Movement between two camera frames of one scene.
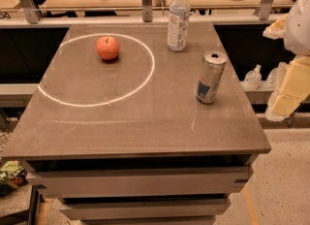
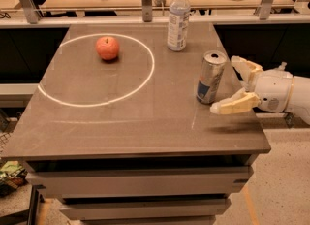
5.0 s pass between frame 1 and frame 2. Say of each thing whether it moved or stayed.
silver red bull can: stayed
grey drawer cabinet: stayed
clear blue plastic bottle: stayed
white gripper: moved
